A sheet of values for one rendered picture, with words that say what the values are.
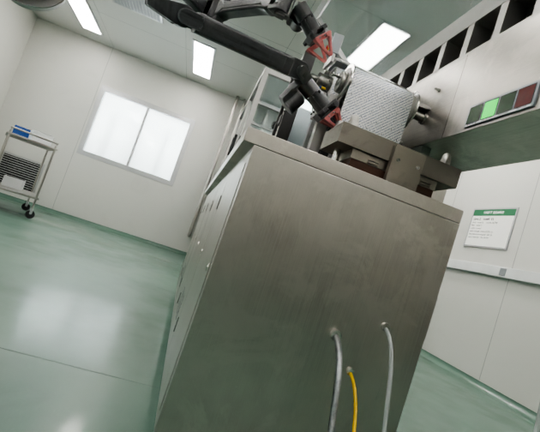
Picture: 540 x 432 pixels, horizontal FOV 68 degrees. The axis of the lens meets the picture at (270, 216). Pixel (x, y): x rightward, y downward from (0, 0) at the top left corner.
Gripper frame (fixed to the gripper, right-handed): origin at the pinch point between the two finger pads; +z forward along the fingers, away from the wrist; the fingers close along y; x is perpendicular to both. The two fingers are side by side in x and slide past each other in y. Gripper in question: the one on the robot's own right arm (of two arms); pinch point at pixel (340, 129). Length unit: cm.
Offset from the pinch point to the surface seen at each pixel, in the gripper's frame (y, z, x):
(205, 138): -556, -92, 51
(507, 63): 31, 14, 37
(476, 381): -204, 280, 42
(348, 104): 0.3, -4.7, 7.5
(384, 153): 19.9, 12.0, -3.2
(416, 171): 21.9, 21.6, 0.3
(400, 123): 0.3, 12.0, 18.5
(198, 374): 26, 20, -81
